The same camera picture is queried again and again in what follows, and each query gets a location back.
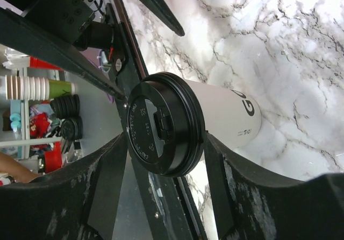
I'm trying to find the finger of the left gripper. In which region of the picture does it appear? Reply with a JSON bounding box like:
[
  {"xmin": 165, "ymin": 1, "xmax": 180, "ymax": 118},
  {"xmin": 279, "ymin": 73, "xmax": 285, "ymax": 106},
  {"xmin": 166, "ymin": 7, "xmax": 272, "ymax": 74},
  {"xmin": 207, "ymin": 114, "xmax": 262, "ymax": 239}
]
[{"xmin": 139, "ymin": 0, "xmax": 185, "ymax": 37}]

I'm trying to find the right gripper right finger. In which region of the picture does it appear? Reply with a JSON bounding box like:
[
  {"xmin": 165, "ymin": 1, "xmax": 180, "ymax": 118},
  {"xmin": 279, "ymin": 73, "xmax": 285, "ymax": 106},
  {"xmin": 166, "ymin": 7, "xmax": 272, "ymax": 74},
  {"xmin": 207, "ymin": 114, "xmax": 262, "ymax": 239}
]
[{"xmin": 204, "ymin": 134, "xmax": 343, "ymax": 239}]

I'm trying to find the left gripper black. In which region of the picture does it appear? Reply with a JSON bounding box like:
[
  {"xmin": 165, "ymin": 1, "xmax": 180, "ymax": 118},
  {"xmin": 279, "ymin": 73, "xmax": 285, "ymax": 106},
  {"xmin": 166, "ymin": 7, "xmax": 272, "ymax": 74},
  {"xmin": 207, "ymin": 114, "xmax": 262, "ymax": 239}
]
[{"xmin": 1, "ymin": 0, "xmax": 125, "ymax": 100}]

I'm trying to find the white paper cup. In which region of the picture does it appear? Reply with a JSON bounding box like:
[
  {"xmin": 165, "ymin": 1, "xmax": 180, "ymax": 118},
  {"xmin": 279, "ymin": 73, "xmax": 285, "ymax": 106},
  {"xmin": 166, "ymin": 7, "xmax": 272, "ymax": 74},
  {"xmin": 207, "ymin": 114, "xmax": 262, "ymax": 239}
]
[{"xmin": 186, "ymin": 80, "xmax": 262, "ymax": 149}]

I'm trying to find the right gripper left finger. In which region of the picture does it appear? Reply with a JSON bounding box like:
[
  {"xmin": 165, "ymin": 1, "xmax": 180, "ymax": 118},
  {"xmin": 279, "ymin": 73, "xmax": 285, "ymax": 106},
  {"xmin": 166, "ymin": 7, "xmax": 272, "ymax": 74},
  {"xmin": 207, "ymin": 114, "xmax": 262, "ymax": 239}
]
[{"xmin": 1, "ymin": 134, "xmax": 127, "ymax": 239}]

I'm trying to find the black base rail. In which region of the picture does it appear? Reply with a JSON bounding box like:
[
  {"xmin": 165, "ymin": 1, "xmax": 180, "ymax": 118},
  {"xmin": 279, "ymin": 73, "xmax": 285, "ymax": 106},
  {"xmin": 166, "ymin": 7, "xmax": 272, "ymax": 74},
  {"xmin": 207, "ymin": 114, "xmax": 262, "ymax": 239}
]
[{"xmin": 111, "ymin": 0, "xmax": 207, "ymax": 239}]

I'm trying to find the black plastic cup lid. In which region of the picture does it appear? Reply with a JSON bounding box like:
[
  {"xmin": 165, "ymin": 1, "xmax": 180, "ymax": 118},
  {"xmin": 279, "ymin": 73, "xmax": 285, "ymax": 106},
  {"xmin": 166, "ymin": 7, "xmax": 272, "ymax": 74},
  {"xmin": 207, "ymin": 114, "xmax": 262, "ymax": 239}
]
[{"xmin": 126, "ymin": 72, "xmax": 206, "ymax": 178}]

